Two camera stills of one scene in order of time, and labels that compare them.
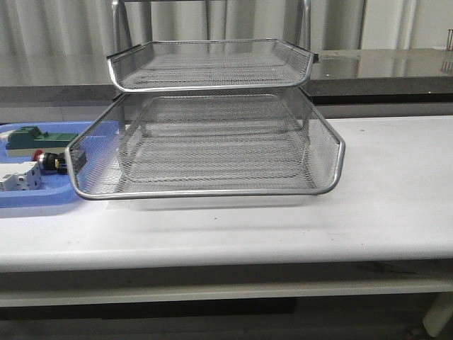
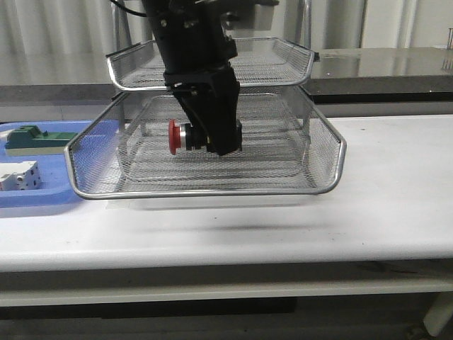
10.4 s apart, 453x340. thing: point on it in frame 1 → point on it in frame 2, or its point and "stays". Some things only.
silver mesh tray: x=260 y=142 stays
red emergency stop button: x=51 y=161 → x=180 y=136
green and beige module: x=25 y=140 stays
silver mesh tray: x=203 y=64 stays
